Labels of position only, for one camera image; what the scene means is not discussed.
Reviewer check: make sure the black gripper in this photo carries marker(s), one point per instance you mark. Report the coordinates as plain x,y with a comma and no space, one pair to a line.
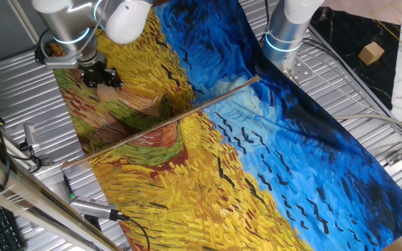
97,71

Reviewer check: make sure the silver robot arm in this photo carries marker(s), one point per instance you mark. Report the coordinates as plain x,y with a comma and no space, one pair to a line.
68,21

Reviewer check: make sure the brown cardboard board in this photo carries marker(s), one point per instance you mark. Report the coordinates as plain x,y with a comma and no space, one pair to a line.
159,122

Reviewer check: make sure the metal clamp tool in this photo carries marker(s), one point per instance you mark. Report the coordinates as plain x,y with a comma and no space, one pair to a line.
30,134

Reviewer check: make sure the thin aluminium pole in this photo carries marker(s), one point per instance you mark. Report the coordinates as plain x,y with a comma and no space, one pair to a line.
19,14

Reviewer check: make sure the thin dark pen-like tool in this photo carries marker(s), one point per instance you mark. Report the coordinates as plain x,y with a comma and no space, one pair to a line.
69,188

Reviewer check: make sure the Van Gogh painting print cloth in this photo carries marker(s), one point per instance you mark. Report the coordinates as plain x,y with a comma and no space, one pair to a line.
257,157

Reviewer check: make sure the marble pattern mat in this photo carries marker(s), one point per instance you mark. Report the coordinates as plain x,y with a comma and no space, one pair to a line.
354,42

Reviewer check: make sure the tan wooden cube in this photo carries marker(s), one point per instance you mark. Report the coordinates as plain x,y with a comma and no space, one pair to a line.
371,53

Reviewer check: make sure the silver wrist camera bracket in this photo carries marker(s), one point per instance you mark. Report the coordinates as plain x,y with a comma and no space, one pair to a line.
61,62

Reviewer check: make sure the aluminium frame beam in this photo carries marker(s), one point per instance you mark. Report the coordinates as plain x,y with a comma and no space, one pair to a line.
30,198

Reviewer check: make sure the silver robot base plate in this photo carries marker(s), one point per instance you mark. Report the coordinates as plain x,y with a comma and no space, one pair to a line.
300,71

